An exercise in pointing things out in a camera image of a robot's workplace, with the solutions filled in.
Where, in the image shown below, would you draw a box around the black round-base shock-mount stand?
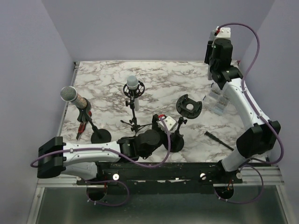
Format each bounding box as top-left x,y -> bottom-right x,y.
170,94 -> 203,153

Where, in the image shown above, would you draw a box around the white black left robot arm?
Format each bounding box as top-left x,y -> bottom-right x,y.
30,129 -> 165,184

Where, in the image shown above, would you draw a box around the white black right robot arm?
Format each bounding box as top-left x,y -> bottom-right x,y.
205,38 -> 281,183

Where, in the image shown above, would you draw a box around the black tripod microphone stand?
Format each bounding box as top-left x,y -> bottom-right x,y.
121,80 -> 151,135

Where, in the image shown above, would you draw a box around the white foam-head microphone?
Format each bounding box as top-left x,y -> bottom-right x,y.
127,76 -> 140,112

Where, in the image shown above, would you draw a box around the black clip round-base stand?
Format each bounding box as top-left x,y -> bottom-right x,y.
77,108 -> 112,144

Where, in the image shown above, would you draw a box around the copper body mesh microphone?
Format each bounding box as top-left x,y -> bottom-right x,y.
60,86 -> 91,110

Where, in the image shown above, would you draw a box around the clear plastic screw box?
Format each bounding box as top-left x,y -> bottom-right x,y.
203,89 -> 230,115

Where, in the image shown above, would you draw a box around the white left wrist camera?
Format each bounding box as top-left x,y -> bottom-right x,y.
157,115 -> 178,132

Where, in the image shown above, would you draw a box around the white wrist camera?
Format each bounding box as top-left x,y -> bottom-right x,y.
209,27 -> 231,41
157,115 -> 178,132

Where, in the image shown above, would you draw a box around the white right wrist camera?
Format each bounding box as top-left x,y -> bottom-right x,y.
209,27 -> 231,41

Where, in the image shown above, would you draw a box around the black T-handle tool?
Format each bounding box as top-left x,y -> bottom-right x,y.
205,131 -> 234,151

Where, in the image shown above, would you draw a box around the black robot mounting base rail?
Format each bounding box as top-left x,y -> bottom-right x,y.
77,162 -> 242,195

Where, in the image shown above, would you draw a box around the red handled pliers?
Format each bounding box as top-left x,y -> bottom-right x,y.
76,111 -> 92,141

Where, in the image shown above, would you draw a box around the aluminium frame extrusion rail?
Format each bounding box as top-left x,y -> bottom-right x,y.
28,163 -> 291,224

